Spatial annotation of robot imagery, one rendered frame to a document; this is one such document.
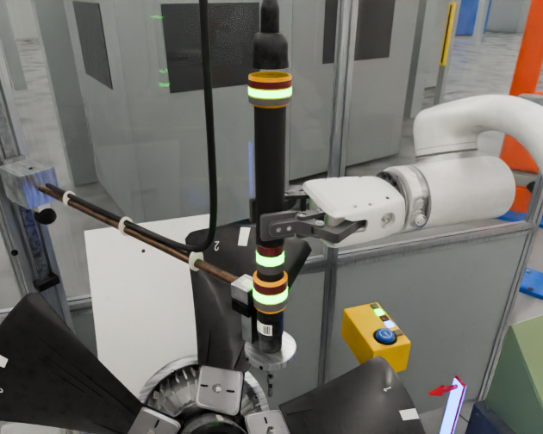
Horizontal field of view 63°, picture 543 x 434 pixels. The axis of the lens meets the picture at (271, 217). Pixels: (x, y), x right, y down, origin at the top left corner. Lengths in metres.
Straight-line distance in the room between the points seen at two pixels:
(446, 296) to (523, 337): 0.83
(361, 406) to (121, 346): 0.47
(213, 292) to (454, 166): 0.42
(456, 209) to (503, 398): 0.68
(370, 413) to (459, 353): 1.40
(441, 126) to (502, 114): 0.07
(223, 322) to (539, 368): 0.68
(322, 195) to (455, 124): 0.18
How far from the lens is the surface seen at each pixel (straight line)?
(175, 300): 0.95
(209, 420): 0.69
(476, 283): 1.96
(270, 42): 0.44
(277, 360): 0.61
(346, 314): 1.16
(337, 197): 0.52
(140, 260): 0.96
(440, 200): 0.57
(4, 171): 1.02
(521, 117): 0.55
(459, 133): 0.59
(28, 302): 0.70
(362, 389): 0.84
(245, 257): 0.73
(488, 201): 0.61
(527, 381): 1.12
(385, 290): 1.70
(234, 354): 0.72
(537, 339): 1.13
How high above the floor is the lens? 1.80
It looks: 27 degrees down
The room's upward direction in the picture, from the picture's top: straight up
